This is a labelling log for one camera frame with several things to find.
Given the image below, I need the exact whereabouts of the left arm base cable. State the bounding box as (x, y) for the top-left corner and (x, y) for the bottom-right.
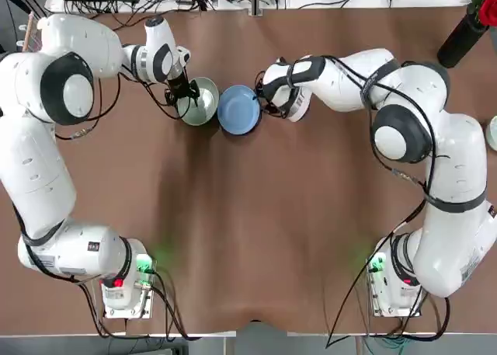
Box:
(79, 267), (203, 341)

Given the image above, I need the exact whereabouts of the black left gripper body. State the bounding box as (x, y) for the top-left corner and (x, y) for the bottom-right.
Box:
(167, 70), (193, 99)

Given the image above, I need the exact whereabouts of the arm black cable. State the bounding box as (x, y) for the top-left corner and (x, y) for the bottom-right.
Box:
(333, 55), (442, 200)
(54, 69), (183, 141)

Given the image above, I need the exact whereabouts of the wooden cup rack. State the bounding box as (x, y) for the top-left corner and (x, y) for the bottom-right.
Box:
(21, 12), (44, 54)

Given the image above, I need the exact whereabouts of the black vase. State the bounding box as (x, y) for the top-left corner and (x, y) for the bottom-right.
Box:
(436, 12), (491, 69)

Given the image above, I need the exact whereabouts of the white cup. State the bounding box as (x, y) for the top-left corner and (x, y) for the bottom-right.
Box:
(485, 115), (497, 151)

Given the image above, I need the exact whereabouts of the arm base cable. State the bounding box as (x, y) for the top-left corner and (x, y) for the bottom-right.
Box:
(79, 267), (203, 341)
(325, 197), (430, 348)

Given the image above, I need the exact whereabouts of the green plate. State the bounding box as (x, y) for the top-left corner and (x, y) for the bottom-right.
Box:
(179, 76), (220, 126)

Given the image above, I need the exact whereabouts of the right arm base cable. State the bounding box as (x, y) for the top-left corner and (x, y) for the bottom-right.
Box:
(325, 197), (430, 348)

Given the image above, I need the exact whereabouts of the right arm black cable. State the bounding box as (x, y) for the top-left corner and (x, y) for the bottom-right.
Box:
(333, 55), (442, 200)

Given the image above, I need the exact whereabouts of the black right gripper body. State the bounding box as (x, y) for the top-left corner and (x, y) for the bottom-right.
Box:
(260, 93), (281, 117)

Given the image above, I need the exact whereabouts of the blue plate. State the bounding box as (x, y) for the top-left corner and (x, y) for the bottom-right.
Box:
(216, 84), (262, 135)

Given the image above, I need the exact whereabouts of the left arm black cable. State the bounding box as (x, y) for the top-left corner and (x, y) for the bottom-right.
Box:
(54, 69), (183, 141)

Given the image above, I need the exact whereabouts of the red rose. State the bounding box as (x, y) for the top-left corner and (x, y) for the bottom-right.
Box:
(465, 0), (497, 26)

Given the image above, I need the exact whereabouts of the green network cable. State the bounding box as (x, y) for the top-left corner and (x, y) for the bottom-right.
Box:
(363, 337), (424, 355)

